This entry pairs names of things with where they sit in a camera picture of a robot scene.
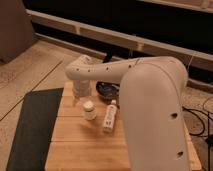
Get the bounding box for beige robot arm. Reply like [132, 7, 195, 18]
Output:
[65, 55, 191, 171]

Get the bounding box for dark round bowl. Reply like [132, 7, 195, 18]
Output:
[96, 82, 120, 100]

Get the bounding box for white plastic bottle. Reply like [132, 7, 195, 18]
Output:
[102, 100, 117, 132]

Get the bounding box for dark floor mat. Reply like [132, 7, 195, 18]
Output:
[6, 88, 63, 171]

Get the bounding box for brown cabinet corner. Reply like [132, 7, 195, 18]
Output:
[0, 0, 36, 63]

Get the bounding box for black cables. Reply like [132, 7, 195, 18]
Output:
[182, 96, 213, 148]

